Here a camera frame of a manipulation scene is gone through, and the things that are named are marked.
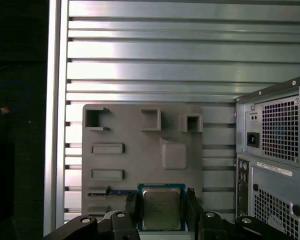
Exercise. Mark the grey power supply unit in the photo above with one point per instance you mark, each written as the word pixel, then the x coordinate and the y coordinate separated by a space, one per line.
pixel 277 130

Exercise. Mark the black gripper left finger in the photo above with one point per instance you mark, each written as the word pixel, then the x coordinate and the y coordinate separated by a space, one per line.
pixel 120 225

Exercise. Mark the grey plastic parts rack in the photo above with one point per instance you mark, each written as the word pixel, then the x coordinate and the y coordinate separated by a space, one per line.
pixel 140 155

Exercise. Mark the silver topped CPU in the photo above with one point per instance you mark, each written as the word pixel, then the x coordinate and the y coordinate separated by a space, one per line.
pixel 161 207

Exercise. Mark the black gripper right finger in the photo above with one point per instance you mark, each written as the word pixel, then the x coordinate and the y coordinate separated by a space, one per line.
pixel 195 215

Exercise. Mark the green RAM stick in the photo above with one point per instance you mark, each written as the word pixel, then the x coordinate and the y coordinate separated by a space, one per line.
pixel 117 192

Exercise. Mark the black open PC case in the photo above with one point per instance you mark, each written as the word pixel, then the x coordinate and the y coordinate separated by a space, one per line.
pixel 272 180

